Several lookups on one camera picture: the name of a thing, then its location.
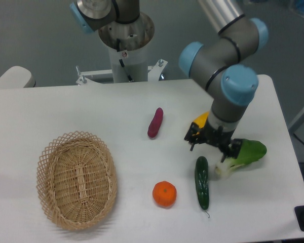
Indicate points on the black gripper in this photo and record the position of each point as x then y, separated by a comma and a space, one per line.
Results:
217, 134

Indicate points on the dark green cucumber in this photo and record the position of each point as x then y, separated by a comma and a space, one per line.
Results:
201, 183

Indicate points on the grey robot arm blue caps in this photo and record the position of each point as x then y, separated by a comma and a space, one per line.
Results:
218, 70

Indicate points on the yellow squash piece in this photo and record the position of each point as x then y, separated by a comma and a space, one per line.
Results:
199, 122

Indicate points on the green bok choy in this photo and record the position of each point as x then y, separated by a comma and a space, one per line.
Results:
251, 151

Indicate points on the purple sweet potato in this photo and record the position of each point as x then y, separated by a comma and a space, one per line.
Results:
155, 123

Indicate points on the orange tangerine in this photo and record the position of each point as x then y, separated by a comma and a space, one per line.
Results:
164, 194

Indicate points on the woven wicker basket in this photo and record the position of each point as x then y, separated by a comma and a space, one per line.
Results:
76, 180

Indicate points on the white chair armrest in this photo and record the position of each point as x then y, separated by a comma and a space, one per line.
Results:
17, 77

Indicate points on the white metal base frame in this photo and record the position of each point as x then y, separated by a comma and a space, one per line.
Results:
155, 73

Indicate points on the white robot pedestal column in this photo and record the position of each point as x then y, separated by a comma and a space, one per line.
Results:
127, 47

